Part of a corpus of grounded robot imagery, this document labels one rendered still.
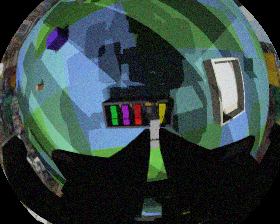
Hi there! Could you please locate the small teal block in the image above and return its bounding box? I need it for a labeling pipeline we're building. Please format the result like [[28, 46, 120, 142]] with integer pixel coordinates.
[[244, 57, 258, 79]]

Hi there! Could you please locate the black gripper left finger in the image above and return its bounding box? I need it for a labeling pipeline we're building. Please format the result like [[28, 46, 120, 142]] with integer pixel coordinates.
[[51, 129, 151, 218]]

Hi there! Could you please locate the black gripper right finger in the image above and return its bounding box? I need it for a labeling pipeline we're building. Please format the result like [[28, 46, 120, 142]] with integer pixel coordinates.
[[159, 128, 256, 214]]

